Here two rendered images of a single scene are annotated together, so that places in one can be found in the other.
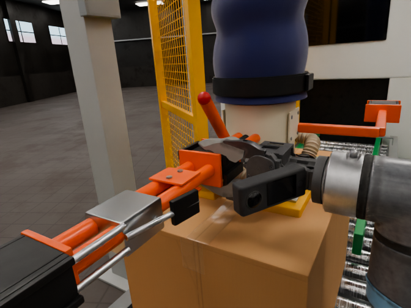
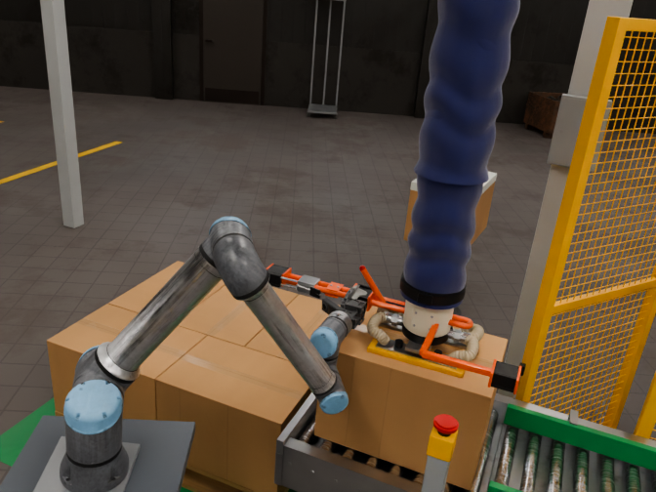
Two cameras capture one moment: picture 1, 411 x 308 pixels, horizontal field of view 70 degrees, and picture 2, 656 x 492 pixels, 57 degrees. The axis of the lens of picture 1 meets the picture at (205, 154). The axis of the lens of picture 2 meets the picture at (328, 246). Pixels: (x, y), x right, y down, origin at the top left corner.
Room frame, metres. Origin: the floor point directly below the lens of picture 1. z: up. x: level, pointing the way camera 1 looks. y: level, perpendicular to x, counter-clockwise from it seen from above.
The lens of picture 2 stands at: (-0.03, -1.91, 2.14)
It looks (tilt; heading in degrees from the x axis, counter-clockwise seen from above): 24 degrees down; 78
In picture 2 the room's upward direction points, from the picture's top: 5 degrees clockwise
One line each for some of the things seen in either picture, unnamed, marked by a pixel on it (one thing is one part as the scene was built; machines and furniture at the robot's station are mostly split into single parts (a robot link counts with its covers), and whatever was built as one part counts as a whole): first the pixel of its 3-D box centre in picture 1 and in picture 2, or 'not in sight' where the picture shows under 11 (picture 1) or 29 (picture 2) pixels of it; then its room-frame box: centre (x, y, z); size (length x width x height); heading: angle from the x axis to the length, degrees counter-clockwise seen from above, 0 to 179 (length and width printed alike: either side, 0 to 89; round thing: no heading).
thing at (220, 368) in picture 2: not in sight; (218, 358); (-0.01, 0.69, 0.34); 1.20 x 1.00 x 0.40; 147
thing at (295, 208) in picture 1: (296, 173); (417, 351); (0.67, -0.22, 0.97); 0.34 x 0.10 x 0.05; 148
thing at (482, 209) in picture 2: not in sight; (451, 205); (1.54, 1.69, 0.82); 0.60 x 0.40 x 0.40; 52
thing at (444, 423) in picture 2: not in sight; (445, 426); (0.61, -0.66, 1.02); 0.07 x 0.07 x 0.04
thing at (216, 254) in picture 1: (257, 244); (410, 387); (0.71, -0.13, 0.75); 0.60 x 0.40 x 0.40; 147
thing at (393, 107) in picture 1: (382, 110); (505, 376); (0.84, -0.52, 1.08); 0.09 x 0.08 x 0.05; 58
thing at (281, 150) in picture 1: (286, 172); (348, 313); (0.44, -0.13, 1.08); 0.12 x 0.09 x 0.08; 57
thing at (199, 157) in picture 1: (211, 161); (361, 297); (0.51, -0.01, 1.08); 0.10 x 0.08 x 0.06; 58
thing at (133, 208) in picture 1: (126, 220); (308, 284); (0.33, 0.10, 1.07); 0.07 x 0.07 x 0.04; 58
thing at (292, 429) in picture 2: not in sight; (318, 393); (0.40, 0.07, 0.58); 0.70 x 0.03 x 0.06; 57
